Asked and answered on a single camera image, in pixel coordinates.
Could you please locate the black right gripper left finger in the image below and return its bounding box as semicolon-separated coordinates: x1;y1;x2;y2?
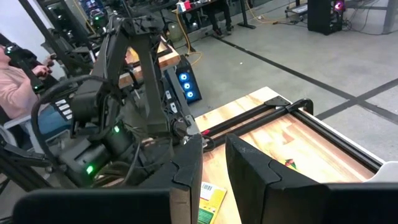
12;133;205;224

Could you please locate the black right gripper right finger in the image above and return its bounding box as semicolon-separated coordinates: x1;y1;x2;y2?
225;133;398;224

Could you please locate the blue chair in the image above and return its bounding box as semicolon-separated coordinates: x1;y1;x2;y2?
37;105;74;141

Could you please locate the computer with blue fans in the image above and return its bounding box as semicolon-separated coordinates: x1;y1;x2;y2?
164;54;203;105

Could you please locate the wooden side table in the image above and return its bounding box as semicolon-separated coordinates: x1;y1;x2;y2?
119;37;182;90

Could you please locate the person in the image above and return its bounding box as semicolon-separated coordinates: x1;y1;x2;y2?
0;43;53;121
203;0;234;37

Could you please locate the black computer tower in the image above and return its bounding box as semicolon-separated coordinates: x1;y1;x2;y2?
307;0;346;35

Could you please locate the black aluminium table frame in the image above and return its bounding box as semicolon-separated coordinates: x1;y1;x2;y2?
201;95;385;174

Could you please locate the yellow floor cable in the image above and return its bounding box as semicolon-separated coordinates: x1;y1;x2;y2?
174;9;203;66

